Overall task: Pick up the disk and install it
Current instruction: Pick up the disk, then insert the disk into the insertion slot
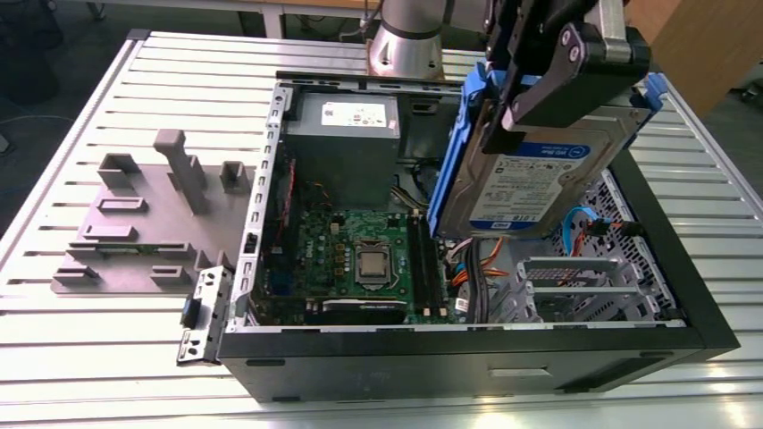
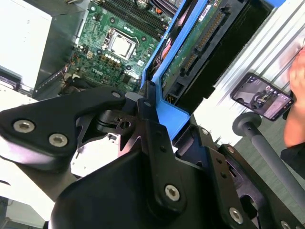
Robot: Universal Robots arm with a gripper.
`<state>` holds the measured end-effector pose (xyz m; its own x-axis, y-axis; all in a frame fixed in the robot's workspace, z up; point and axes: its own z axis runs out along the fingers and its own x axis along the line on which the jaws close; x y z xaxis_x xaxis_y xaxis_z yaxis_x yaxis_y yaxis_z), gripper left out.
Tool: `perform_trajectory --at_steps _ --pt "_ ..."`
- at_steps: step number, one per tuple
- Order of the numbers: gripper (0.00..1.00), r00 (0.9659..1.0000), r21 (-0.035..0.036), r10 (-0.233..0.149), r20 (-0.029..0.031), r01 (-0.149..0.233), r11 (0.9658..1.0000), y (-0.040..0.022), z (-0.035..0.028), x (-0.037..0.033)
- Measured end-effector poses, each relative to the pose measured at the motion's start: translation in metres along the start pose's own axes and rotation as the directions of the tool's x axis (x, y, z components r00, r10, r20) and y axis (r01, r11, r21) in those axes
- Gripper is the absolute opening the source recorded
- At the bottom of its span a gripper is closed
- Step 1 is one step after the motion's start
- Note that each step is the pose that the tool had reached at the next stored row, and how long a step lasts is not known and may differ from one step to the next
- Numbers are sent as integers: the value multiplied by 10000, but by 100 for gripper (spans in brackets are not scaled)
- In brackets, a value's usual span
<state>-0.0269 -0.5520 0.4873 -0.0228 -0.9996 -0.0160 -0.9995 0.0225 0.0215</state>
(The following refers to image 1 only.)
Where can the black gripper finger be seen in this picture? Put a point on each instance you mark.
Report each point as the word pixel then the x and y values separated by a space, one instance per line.
pixel 596 85

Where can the hard disk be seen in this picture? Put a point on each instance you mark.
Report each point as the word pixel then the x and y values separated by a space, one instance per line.
pixel 524 187

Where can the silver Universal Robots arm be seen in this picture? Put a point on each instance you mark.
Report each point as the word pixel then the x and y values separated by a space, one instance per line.
pixel 406 53

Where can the metal disk bay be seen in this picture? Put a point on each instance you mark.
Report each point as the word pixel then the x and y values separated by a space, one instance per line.
pixel 596 264

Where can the wooden cabinet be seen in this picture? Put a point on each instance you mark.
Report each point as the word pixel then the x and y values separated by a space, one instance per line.
pixel 703 44

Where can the wooden desk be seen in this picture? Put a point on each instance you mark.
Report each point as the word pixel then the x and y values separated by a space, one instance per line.
pixel 322 4

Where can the grey power supply unit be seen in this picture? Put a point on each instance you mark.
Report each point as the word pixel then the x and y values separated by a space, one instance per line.
pixel 339 170

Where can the black RAM slot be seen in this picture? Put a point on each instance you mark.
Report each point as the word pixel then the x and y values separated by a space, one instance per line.
pixel 415 263

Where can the green motherboard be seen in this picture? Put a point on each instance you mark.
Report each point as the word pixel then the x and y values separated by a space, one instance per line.
pixel 324 232

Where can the silver CPU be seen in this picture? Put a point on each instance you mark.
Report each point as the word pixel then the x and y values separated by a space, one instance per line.
pixel 374 263

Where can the CPU socket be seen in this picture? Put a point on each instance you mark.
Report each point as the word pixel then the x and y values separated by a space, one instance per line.
pixel 372 280

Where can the black graphics card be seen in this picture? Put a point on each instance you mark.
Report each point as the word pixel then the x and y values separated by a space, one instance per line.
pixel 358 313

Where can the black open PC case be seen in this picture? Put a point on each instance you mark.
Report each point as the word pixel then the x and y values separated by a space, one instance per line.
pixel 418 371

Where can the grey parts rack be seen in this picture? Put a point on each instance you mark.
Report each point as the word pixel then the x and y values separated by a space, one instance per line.
pixel 155 223

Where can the metal rear slot bracket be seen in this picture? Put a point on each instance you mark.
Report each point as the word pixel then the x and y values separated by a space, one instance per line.
pixel 208 286

